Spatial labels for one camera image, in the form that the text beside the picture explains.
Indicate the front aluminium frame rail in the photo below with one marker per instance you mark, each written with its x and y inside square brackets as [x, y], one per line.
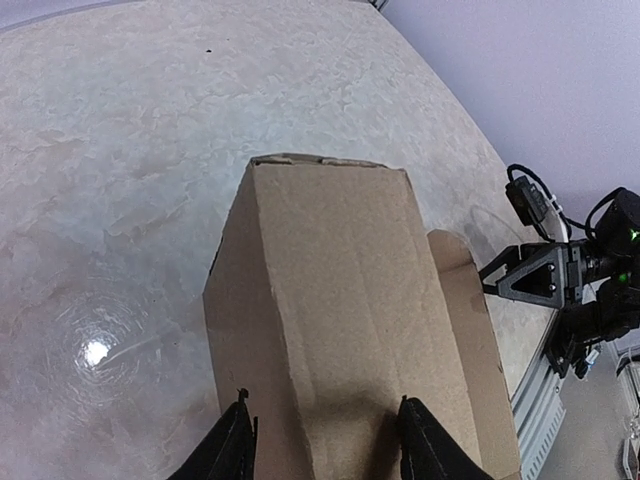
[538, 410]

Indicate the right aluminium frame post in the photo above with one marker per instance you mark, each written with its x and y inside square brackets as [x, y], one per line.
[379, 4]

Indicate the brown cardboard box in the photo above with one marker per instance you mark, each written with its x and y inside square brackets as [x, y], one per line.
[328, 300]

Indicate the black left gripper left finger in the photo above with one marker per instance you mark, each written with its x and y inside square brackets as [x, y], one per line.
[228, 451]

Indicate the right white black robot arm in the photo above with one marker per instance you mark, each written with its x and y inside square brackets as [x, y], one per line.
[592, 283]

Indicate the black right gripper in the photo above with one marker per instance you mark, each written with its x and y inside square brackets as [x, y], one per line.
[551, 275]

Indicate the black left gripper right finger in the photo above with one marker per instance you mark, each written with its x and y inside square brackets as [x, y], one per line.
[428, 452]

